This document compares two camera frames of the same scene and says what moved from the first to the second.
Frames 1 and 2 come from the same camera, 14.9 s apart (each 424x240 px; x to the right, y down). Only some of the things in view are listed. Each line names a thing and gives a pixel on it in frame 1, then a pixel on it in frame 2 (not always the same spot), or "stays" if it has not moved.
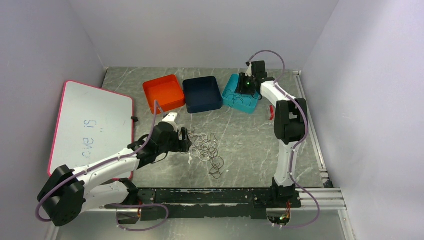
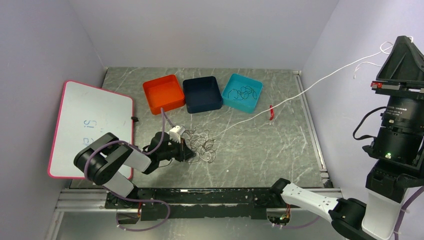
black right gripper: x=240 y=88 → x=404 y=62
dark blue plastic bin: x=202 y=94 stays
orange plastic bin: x=167 y=90 stays
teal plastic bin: x=245 y=102 stays
